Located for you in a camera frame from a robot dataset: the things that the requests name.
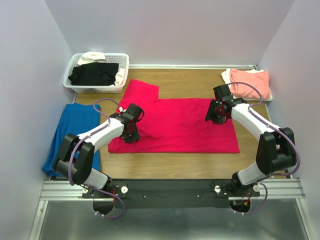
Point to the pink folded t shirt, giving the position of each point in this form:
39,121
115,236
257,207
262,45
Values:
252,85

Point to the white folded t shirt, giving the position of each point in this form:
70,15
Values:
226,77

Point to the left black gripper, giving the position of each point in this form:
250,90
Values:
135,137

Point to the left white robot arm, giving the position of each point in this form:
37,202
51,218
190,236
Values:
75,156

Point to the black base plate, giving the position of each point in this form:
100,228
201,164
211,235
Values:
170,193

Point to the aluminium rail frame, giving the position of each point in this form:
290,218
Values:
278,213

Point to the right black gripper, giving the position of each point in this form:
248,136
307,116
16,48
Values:
219,120

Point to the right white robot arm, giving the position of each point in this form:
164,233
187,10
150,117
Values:
276,149

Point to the black t shirt in basket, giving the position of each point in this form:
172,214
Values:
94,74

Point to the blue pleated cloth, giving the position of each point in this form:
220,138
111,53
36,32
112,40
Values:
75,119

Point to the cream t shirt in basket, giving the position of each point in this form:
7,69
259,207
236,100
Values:
100,57

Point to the white plastic laundry basket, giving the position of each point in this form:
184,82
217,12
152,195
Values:
91,89

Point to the red t shirt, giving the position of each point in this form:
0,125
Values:
173,125

